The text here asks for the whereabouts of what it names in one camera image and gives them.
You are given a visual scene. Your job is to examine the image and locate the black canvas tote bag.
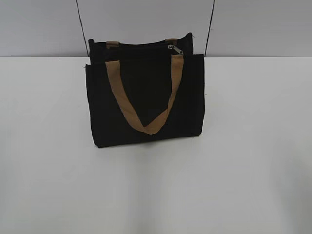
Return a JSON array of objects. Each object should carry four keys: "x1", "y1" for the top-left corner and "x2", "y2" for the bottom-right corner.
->
[{"x1": 85, "y1": 33, "x2": 205, "y2": 148}]

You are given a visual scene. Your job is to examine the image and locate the tan front bag handle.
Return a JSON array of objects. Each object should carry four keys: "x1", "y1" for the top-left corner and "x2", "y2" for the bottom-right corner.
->
[{"x1": 105, "y1": 55, "x2": 184, "y2": 135}]

